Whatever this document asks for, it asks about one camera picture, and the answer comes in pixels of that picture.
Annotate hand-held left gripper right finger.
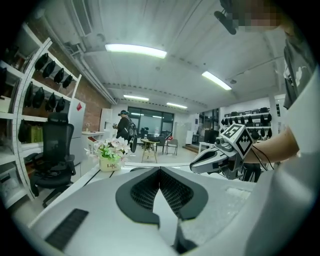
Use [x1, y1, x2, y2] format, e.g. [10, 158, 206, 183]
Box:
[159, 166, 258, 249]

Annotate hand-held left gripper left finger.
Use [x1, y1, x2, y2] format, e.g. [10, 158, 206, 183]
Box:
[27, 166, 176, 256]

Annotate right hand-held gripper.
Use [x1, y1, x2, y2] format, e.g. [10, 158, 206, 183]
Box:
[189, 123, 255, 180]

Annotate person's right forearm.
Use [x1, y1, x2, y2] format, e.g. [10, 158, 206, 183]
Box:
[249, 126, 301, 171]

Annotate dark side chair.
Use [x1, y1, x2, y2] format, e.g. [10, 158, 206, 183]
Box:
[166, 138, 179, 156]
[155, 136, 168, 155]

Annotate white table with black lines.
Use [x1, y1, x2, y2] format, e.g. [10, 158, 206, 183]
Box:
[72, 161, 227, 188]

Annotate white pot with pink flowers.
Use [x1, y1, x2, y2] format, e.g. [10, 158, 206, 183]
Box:
[84, 136, 133, 173]

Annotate round wooden table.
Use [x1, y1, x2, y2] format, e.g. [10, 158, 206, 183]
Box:
[140, 138, 161, 165]

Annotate long ceiling light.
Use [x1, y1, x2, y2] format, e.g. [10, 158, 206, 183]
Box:
[201, 71, 233, 91]
[123, 94, 150, 102]
[104, 43, 168, 60]
[166, 101, 188, 110]

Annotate row of black pouches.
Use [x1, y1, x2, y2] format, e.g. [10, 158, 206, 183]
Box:
[219, 106, 274, 141]
[23, 52, 74, 113]

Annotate dark framed window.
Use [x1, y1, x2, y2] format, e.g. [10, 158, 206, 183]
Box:
[126, 106, 175, 141]

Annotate white counter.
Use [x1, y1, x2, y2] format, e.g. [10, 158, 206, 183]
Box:
[81, 130, 105, 151]

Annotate black office chair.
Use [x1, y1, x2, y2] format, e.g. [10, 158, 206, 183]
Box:
[25, 112, 77, 209]

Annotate white refrigerator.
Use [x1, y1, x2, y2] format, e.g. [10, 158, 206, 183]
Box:
[66, 98, 87, 166]

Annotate white cabinet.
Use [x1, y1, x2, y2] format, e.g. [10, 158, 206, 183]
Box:
[99, 107, 113, 140]

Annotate green box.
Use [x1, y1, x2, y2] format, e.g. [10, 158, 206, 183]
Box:
[29, 124, 44, 143]

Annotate person's dark grey printed shirt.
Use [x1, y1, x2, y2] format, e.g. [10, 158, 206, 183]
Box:
[282, 37, 320, 111]

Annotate white ceiling pipes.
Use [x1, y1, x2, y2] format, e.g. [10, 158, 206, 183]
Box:
[44, 24, 118, 105]

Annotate person's head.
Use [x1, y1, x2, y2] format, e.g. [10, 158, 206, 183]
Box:
[237, 0, 305, 38]

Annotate ceiling air conditioner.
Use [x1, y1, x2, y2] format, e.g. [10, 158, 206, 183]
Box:
[70, 0, 94, 38]

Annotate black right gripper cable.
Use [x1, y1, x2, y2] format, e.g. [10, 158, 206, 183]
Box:
[251, 144, 275, 171]

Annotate white wall shelf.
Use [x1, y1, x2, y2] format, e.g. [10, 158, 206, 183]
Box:
[0, 21, 83, 210]

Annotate black head-worn camera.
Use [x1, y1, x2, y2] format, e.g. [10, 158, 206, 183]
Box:
[213, 0, 239, 36]

